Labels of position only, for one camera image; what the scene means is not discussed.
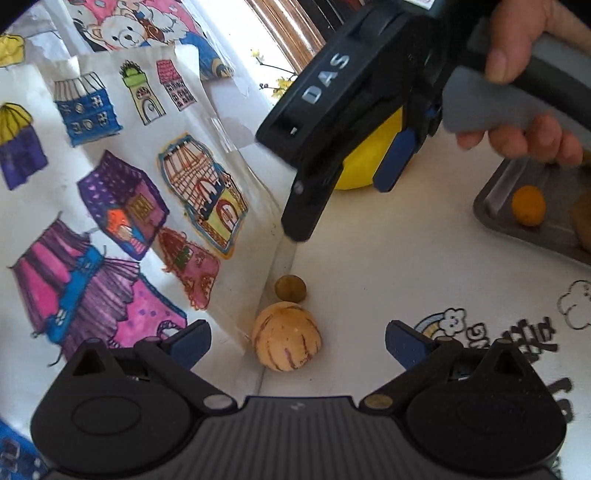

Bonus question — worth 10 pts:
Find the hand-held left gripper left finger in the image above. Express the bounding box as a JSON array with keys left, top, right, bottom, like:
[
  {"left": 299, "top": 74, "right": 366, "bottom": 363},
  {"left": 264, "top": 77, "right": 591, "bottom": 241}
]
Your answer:
[{"left": 69, "top": 320, "right": 237, "bottom": 411}]

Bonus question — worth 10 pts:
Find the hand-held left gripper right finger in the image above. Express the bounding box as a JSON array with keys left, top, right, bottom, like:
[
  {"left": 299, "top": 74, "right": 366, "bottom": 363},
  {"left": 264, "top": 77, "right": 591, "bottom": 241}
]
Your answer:
[{"left": 361, "top": 320, "right": 527, "bottom": 413}]

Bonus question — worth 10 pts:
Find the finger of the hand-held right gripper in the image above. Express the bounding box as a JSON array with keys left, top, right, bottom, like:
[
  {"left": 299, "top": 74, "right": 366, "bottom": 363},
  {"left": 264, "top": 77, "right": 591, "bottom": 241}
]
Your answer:
[
  {"left": 373, "top": 104, "right": 440, "bottom": 193},
  {"left": 281, "top": 154, "right": 346, "bottom": 243}
]

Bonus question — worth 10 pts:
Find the yellow plastic bowl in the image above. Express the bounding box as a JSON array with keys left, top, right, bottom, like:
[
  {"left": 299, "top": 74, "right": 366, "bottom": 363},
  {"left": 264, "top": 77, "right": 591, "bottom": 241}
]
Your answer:
[{"left": 332, "top": 107, "right": 405, "bottom": 191}]

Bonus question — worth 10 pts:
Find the striped pepino melon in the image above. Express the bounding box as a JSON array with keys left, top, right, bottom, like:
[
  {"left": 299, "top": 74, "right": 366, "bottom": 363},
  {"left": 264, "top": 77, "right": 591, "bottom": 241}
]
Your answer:
[{"left": 252, "top": 301, "right": 322, "bottom": 371}]

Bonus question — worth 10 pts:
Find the metal tray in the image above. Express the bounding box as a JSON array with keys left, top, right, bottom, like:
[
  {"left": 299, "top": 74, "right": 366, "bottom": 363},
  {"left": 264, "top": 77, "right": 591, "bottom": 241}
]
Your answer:
[{"left": 473, "top": 157, "right": 591, "bottom": 267}]

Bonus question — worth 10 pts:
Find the orange mandarin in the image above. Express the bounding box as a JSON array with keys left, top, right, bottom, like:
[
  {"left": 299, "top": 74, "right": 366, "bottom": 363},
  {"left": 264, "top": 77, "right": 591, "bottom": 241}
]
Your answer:
[{"left": 512, "top": 185, "right": 546, "bottom": 227}]

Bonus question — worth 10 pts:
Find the person's right hand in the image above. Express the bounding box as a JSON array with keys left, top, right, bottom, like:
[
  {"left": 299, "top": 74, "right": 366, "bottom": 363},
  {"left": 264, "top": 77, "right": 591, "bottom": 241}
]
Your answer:
[{"left": 456, "top": 0, "right": 591, "bottom": 168}]

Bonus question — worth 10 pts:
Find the white printed table cover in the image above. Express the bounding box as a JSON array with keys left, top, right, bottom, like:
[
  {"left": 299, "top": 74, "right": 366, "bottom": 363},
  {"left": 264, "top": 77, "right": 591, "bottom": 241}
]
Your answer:
[{"left": 185, "top": 41, "right": 591, "bottom": 444}]

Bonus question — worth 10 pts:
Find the small brown longan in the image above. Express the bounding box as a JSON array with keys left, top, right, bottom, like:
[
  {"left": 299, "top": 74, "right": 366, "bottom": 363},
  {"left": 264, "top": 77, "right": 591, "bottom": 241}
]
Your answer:
[{"left": 274, "top": 275, "right": 307, "bottom": 304}]

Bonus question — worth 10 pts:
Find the coloured houses drawing paper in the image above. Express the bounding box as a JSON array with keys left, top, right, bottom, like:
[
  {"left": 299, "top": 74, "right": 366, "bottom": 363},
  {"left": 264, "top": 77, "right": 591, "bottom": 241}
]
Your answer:
[{"left": 0, "top": 44, "right": 297, "bottom": 370}]

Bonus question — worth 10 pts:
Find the blue printed cloth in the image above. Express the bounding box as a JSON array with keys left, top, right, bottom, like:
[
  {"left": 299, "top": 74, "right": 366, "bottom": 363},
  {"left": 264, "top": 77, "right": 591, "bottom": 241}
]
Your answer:
[{"left": 0, "top": 416, "right": 49, "bottom": 480}]

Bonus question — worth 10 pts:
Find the cartoon teddy bear poster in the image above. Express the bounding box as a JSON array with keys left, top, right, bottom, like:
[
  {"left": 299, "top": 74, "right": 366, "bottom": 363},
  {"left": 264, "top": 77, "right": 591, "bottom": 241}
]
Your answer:
[{"left": 69, "top": 0, "right": 237, "bottom": 83}]

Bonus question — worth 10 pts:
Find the wooden door frame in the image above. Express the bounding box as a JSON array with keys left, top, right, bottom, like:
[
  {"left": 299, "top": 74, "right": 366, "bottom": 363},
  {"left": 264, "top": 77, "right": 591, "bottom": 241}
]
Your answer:
[{"left": 245, "top": 0, "right": 354, "bottom": 72}]

